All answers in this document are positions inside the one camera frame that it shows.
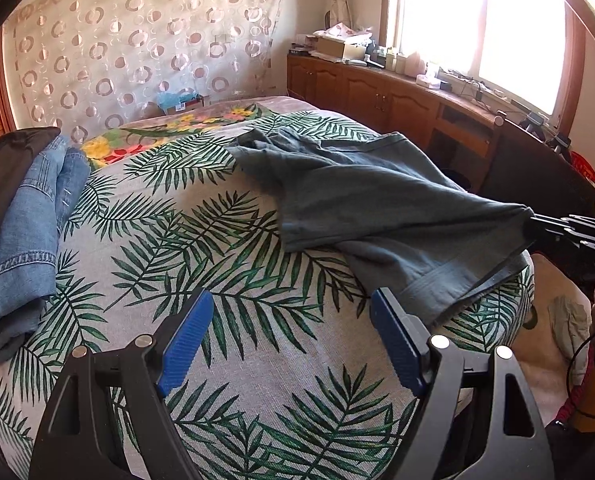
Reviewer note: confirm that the cardboard box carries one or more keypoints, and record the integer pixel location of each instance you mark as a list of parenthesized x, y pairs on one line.
[(335, 47)]

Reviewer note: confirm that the blue packet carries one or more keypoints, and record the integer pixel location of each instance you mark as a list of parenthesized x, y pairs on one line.
[(175, 100)]

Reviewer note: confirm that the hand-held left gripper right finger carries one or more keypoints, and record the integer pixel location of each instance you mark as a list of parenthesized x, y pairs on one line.
[(395, 340)]

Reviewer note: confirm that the leaf print bedsheet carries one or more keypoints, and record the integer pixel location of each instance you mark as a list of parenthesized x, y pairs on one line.
[(227, 260)]

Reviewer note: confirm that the person's beige clothing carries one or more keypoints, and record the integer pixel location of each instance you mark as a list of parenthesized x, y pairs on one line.
[(552, 350)]

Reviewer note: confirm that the long wooden cabinet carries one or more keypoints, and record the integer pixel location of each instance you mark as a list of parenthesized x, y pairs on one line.
[(367, 90)]

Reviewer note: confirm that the circle pattern curtain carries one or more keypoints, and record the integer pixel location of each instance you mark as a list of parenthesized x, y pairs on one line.
[(127, 35)]

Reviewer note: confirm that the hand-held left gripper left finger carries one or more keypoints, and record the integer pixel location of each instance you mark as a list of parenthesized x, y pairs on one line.
[(185, 340)]

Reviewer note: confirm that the grey-blue pants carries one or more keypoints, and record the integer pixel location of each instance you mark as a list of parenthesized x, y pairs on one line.
[(377, 200)]

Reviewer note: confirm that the dark wooden chair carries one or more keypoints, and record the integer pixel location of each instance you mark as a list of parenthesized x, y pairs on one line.
[(527, 170)]

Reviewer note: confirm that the folded blue jeans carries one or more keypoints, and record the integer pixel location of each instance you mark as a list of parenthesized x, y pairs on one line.
[(17, 240)]

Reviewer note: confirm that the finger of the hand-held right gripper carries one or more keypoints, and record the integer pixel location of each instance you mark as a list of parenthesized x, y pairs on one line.
[(552, 240), (557, 221)]

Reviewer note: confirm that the folded black garment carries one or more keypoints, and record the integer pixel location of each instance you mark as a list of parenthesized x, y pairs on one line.
[(2, 175)]

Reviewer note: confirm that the floral pillow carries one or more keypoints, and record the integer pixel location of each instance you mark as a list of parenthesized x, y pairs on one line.
[(177, 125)]

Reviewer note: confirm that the bright window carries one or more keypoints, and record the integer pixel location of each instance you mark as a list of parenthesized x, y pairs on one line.
[(477, 20)]

